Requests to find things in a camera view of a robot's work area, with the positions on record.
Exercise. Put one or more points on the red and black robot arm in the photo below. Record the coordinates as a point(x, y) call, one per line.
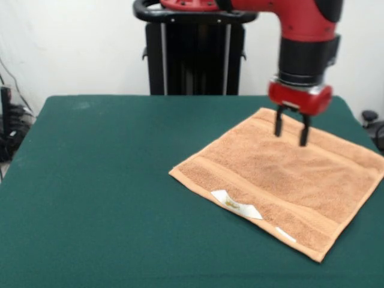
point(306, 36)

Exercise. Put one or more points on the black upright box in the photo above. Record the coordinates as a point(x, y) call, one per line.
point(5, 105)

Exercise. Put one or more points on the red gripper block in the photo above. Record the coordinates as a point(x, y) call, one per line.
point(300, 99)

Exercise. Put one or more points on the dark green table cloth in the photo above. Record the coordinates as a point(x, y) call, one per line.
point(90, 225)

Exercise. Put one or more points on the tan terry towel white label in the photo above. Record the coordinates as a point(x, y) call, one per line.
point(285, 180)

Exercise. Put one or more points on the red robot base plate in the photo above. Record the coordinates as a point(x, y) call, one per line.
point(189, 3)

